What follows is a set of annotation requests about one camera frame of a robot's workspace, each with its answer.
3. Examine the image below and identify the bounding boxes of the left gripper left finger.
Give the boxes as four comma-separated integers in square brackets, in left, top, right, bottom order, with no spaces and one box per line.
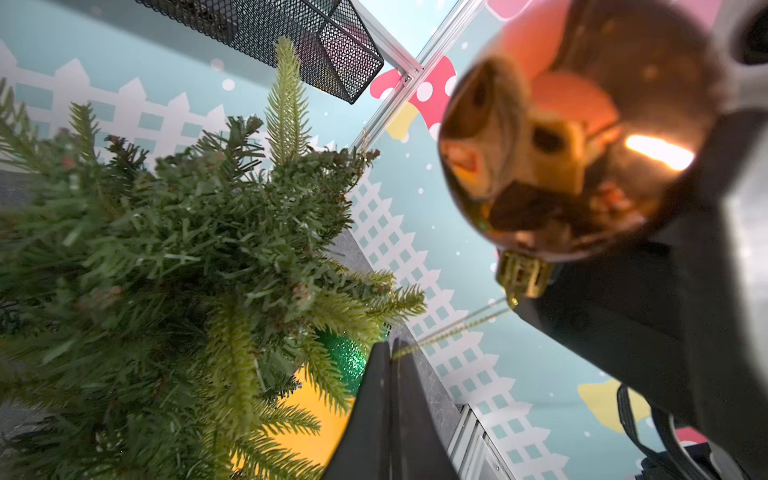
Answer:
[323,342,392,480]

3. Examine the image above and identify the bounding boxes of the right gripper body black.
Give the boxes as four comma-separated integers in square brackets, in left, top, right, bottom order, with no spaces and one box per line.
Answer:
[518,109,767,479]

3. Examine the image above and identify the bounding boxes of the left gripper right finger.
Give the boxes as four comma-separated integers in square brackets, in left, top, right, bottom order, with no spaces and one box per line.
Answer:
[391,339,459,480]

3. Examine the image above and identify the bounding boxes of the yellow plastic tray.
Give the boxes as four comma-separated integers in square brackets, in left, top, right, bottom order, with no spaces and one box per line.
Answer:
[231,363,362,479]

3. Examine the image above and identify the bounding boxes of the green glitter ball ornament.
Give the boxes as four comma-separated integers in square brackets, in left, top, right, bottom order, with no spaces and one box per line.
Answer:
[302,322,391,411]

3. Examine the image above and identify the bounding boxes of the shiny copper ball ornament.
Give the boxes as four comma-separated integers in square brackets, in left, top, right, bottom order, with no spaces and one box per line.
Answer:
[438,1,723,306]

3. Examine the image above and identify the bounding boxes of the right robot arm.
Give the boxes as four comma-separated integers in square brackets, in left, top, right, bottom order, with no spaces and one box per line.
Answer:
[521,109,767,479]

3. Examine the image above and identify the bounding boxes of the small green christmas tree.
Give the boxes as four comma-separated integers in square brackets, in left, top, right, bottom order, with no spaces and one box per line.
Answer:
[1,38,425,479]

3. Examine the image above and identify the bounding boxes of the black wire mesh basket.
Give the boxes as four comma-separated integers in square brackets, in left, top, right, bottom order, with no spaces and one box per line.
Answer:
[141,0,384,104]

